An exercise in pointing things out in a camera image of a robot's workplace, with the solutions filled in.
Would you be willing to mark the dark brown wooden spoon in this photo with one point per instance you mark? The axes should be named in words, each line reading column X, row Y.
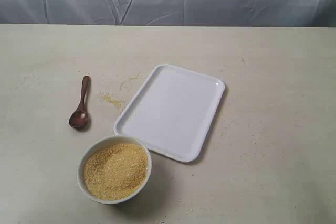
column 80, row 116

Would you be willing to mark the white ceramic bowl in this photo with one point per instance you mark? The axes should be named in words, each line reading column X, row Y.
column 109, row 142

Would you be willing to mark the white rectangular plastic tray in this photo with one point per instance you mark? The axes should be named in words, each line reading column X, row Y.
column 172, row 112

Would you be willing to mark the spilled yellow grains on table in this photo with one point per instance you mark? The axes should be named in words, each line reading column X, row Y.
column 117, row 95

